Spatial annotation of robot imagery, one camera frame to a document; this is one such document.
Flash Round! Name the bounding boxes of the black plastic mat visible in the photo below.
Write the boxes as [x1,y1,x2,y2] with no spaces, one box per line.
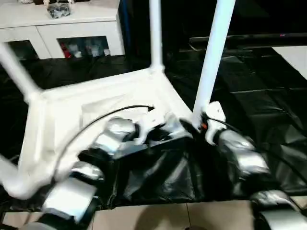
[0,46,307,209]

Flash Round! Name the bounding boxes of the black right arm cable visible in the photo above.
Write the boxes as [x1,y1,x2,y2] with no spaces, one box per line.
[208,117,307,178]

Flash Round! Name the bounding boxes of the white glass-door cabinet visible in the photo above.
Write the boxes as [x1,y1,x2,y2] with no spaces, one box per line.
[0,0,125,60]

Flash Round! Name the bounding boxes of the black box with gold label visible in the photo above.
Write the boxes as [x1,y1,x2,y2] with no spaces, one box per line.
[118,0,212,63]

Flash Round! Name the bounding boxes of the white board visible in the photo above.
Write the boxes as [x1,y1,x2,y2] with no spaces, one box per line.
[272,46,307,80]

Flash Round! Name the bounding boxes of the black metal rail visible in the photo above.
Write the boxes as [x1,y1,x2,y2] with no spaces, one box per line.
[189,33,307,47]

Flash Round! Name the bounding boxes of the dark grey bundle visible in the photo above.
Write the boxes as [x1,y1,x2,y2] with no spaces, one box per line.
[47,2,70,19]

